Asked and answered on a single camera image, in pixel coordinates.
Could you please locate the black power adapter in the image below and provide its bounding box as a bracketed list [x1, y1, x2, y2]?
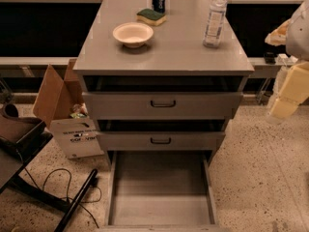
[264, 52, 276, 64]

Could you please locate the grey drawer cabinet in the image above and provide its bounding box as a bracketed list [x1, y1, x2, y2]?
[74, 0, 254, 159]

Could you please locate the bottom grey drawer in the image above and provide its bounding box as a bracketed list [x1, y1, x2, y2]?
[96, 151, 230, 232]

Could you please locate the white power strip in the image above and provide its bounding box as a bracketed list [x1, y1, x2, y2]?
[277, 53, 298, 66]

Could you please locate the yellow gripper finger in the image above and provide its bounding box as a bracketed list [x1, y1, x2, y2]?
[267, 62, 309, 120]
[265, 20, 290, 46]

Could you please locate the open cardboard box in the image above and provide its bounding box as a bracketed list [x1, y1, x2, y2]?
[33, 59, 103, 159]

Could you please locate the yellow green sponge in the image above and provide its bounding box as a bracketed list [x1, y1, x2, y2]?
[136, 9, 166, 26]

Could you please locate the middle grey drawer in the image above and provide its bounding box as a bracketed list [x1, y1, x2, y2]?
[98, 119, 226, 151]

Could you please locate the black chair base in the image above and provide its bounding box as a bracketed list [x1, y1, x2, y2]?
[0, 132, 98, 232]

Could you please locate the top grey drawer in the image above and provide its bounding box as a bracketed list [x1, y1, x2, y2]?
[84, 75, 242, 120]

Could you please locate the white paper bowl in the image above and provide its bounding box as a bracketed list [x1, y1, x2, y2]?
[113, 22, 154, 48]

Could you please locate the black floor cable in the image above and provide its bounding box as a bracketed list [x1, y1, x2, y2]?
[23, 167, 103, 229]

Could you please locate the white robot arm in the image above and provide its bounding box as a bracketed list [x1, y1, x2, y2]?
[265, 0, 309, 124]

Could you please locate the clear plastic water bottle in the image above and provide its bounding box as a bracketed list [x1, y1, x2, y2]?
[203, 0, 228, 48]

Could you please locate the grey drawer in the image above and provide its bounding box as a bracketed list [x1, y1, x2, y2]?
[96, 151, 230, 232]
[98, 119, 226, 151]
[84, 75, 242, 120]

